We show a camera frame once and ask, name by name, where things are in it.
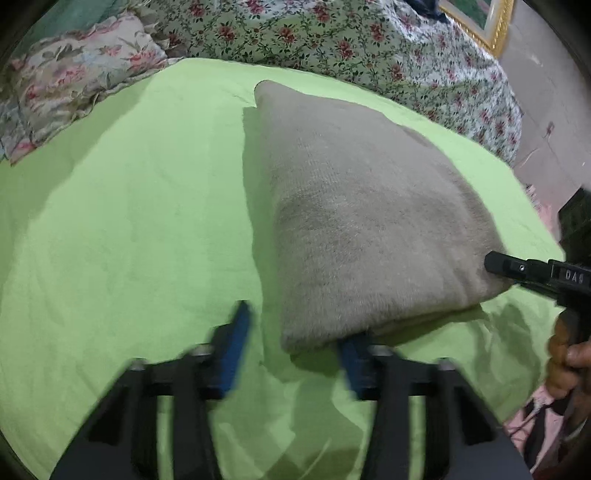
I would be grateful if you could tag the grey towel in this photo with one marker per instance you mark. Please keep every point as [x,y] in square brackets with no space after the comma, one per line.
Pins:
[369,207]

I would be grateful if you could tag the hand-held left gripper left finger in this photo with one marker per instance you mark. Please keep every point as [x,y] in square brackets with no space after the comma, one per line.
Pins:
[235,350]

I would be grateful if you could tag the pink cloth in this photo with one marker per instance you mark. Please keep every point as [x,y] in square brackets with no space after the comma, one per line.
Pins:
[517,445]

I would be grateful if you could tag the teal floral blanket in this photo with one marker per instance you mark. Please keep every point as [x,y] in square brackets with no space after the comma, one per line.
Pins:
[78,16]

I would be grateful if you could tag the green bed sheet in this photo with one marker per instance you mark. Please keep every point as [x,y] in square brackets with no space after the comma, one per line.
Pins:
[115,230]

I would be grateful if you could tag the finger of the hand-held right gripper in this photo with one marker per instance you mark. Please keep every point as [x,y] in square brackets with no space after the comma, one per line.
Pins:
[512,268]

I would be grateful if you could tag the floral quilt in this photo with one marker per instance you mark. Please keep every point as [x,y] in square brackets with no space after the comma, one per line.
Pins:
[346,41]

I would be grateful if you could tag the person's right hand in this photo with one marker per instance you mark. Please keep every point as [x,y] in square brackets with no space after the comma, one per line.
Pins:
[565,369]

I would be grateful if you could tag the gold framed painting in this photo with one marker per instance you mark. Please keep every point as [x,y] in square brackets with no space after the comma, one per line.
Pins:
[496,25]

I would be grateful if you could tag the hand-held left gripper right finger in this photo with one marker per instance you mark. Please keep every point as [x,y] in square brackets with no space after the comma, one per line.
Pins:
[353,367]

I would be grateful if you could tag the floral ruffled pillow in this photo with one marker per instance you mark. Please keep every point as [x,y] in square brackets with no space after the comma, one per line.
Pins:
[69,78]

